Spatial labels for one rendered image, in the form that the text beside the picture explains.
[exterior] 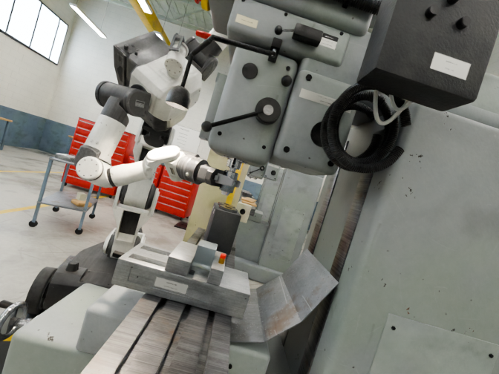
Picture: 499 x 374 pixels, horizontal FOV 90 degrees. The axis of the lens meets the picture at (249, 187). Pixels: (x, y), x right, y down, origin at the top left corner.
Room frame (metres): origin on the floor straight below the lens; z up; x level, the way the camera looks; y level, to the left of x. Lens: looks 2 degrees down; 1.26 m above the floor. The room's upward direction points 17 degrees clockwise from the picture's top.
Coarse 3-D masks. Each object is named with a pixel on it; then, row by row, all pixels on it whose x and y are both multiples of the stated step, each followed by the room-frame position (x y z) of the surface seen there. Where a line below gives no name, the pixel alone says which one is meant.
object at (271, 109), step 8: (264, 104) 0.68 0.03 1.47; (272, 104) 0.68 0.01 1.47; (256, 112) 0.68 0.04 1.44; (264, 112) 0.68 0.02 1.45; (272, 112) 0.68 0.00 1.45; (280, 112) 0.69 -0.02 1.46; (224, 120) 0.68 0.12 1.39; (232, 120) 0.68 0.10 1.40; (264, 120) 0.68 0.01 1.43; (272, 120) 0.69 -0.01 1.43; (208, 128) 0.67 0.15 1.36
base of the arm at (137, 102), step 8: (96, 88) 0.89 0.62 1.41; (136, 88) 0.90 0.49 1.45; (96, 96) 0.90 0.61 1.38; (128, 96) 0.86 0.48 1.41; (136, 96) 0.89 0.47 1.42; (144, 96) 0.92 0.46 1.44; (128, 104) 0.87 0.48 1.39; (136, 104) 0.90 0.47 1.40; (144, 104) 0.93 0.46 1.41; (128, 112) 0.88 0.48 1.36; (136, 112) 0.91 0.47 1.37; (144, 112) 0.95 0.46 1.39
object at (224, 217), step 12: (216, 204) 1.25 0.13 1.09; (228, 204) 1.29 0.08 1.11; (216, 216) 1.11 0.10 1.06; (228, 216) 1.12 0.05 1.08; (240, 216) 1.13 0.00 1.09; (216, 228) 1.11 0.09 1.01; (228, 228) 1.12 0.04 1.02; (216, 240) 1.11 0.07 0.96; (228, 240) 1.12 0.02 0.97; (228, 252) 1.13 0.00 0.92
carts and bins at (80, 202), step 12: (60, 156) 2.97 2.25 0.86; (72, 156) 3.13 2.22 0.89; (48, 168) 2.86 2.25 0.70; (60, 192) 3.48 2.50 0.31; (36, 204) 2.85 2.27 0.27; (48, 204) 2.89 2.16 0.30; (60, 204) 2.98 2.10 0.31; (72, 204) 3.12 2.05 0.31; (84, 204) 3.15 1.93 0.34; (96, 204) 3.74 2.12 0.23; (36, 216) 2.87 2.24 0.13; (84, 216) 3.04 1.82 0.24
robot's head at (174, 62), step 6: (180, 48) 0.94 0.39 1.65; (186, 48) 0.96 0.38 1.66; (168, 54) 0.92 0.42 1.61; (174, 54) 0.91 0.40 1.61; (180, 54) 0.92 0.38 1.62; (186, 54) 0.98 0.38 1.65; (168, 60) 0.90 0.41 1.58; (174, 60) 0.90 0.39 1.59; (180, 60) 0.92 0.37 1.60; (168, 66) 0.93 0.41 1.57; (174, 66) 0.92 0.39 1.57; (180, 66) 0.92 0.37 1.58; (174, 72) 0.95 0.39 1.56; (180, 72) 0.94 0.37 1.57
